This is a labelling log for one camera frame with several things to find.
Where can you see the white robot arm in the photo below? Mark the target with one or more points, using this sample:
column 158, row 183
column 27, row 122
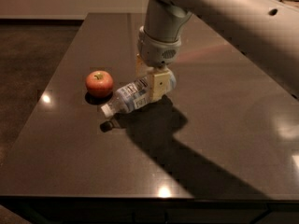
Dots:
column 265, row 31

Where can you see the blue plastic water bottle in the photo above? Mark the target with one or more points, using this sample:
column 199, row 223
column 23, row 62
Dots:
column 131, row 97

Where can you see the red apple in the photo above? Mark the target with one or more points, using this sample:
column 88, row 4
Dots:
column 99, row 84

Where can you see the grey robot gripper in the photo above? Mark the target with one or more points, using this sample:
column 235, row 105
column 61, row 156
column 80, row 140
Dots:
column 156, row 53

